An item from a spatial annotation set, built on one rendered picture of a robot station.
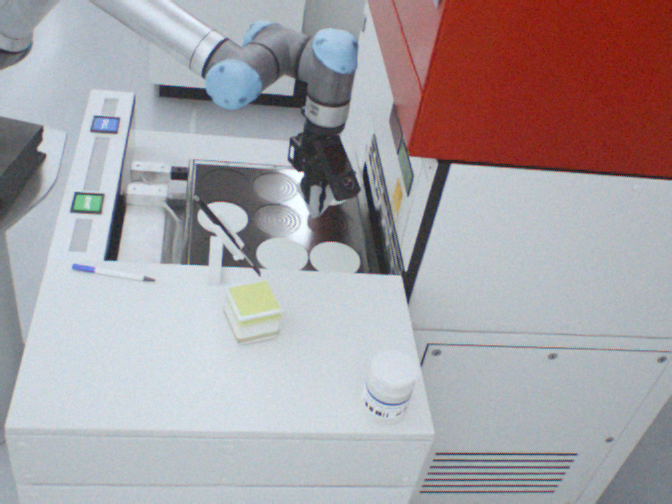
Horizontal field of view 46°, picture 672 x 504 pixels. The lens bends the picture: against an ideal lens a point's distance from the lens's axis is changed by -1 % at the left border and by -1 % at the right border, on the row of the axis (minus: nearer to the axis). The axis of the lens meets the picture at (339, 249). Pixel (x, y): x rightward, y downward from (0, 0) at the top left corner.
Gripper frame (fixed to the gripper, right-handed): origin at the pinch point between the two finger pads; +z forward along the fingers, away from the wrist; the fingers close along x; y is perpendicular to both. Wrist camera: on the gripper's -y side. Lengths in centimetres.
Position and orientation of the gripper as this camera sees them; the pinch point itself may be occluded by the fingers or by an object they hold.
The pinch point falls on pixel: (318, 213)
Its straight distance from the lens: 150.4
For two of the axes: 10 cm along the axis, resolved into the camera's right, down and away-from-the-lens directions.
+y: -5.6, -6.0, 5.7
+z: -1.4, 7.5, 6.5
